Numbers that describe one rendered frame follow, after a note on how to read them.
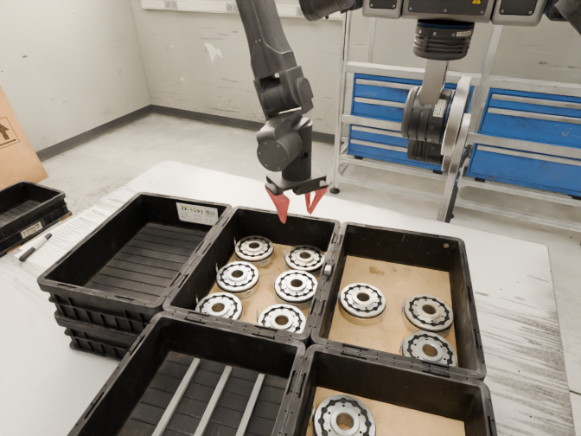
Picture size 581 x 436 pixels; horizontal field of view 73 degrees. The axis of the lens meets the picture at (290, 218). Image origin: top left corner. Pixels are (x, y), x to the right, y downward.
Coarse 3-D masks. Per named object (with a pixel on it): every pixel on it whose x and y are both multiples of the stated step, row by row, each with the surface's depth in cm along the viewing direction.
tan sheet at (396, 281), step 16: (352, 256) 105; (352, 272) 100; (368, 272) 100; (384, 272) 100; (400, 272) 100; (416, 272) 100; (432, 272) 100; (448, 272) 100; (384, 288) 95; (400, 288) 95; (416, 288) 95; (432, 288) 95; (448, 288) 95; (336, 304) 91; (400, 304) 91; (448, 304) 91; (336, 320) 87; (384, 320) 87; (400, 320) 87; (336, 336) 83; (352, 336) 83; (368, 336) 83; (384, 336) 83; (400, 336) 83; (448, 336) 83
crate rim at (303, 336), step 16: (240, 208) 107; (256, 208) 106; (224, 224) 102; (336, 224) 100; (208, 240) 94; (192, 272) 85; (176, 288) 81; (320, 288) 81; (208, 320) 74; (224, 320) 74; (288, 336) 71; (304, 336) 71
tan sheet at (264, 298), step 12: (276, 252) 107; (324, 252) 107; (276, 264) 103; (264, 276) 99; (276, 276) 99; (216, 288) 95; (264, 288) 95; (240, 300) 92; (252, 300) 92; (264, 300) 92; (276, 300) 92; (252, 312) 89
